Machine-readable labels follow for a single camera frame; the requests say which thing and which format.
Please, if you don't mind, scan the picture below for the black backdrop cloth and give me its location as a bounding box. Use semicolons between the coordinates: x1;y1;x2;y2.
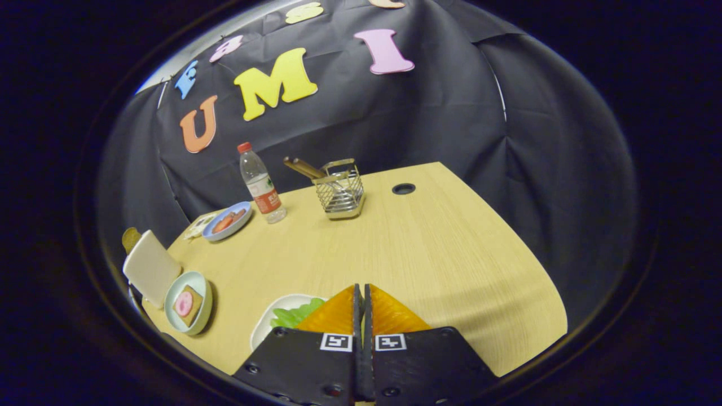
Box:
99;0;638;339

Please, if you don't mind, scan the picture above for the metal wire utensil holder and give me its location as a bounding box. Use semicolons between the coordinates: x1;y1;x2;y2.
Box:
312;158;366;220

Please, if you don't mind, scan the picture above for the white plate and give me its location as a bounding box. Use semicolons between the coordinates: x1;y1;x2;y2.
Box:
250;293;329;353

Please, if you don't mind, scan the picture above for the blue plate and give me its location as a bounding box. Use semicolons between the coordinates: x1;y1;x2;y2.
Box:
202;201;253;242

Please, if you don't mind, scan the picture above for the square toast slice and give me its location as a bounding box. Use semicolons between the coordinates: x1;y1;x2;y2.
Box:
172;285;205;328

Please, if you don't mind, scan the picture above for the brown wooden chopstick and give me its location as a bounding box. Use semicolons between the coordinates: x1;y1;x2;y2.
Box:
292;158;328;179
283;157;322;180

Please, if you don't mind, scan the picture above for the white divided seasoning dish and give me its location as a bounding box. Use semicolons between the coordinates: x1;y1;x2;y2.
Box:
183;213;218;240

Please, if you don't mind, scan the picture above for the pale green plate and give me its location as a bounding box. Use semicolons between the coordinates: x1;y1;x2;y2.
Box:
164;271;213;337

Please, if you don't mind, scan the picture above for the green lettuce leaf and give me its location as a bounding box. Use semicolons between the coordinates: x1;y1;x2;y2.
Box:
270;298;328;330

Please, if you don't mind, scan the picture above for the brown bread slice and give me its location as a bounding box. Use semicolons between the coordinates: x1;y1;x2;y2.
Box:
121;227;143;254

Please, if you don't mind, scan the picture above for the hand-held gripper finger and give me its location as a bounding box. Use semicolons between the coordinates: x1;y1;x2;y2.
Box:
364;284;500;406
232;284;363;406

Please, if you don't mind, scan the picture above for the clear red-capped plastic bottle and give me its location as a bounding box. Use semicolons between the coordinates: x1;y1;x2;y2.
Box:
237;142;287;224

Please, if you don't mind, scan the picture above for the white toaster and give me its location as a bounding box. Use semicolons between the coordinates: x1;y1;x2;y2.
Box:
122;230;183;310

